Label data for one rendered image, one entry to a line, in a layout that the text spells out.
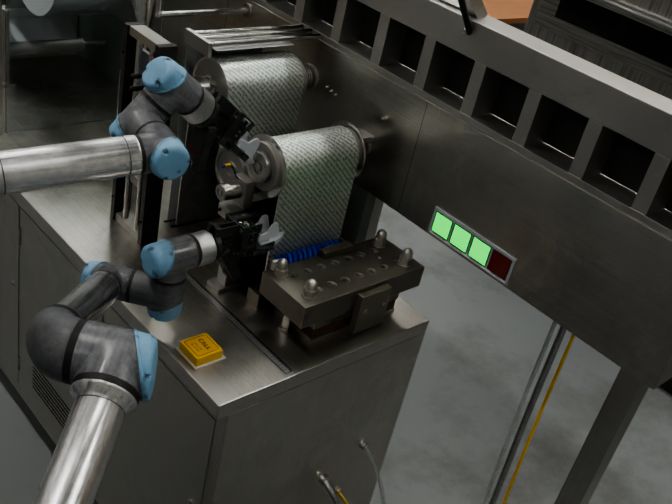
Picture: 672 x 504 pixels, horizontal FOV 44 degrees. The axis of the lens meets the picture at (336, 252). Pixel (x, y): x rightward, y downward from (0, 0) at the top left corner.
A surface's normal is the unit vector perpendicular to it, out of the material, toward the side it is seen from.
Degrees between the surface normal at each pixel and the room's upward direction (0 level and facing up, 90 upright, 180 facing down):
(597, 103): 90
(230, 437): 90
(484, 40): 90
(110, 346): 23
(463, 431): 0
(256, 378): 0
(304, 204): 90
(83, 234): 0
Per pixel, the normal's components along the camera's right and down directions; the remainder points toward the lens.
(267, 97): 0.64, 0.53
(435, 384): 0.20, -0.83
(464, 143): -0.73, 0.22
